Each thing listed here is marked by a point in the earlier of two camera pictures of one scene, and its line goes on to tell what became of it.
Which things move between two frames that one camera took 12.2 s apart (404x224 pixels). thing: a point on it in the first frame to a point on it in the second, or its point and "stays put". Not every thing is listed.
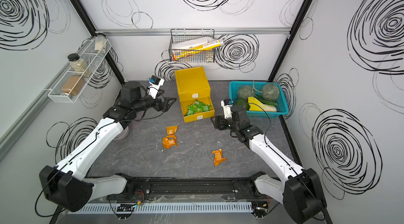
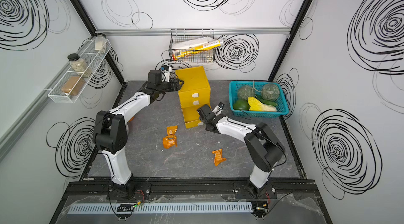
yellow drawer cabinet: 194,94 stays put
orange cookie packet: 218,157 stays put
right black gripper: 220,120 to 203,122
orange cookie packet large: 169,141 stays put
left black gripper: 159,108 to 175,83
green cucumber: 266,102 stays put
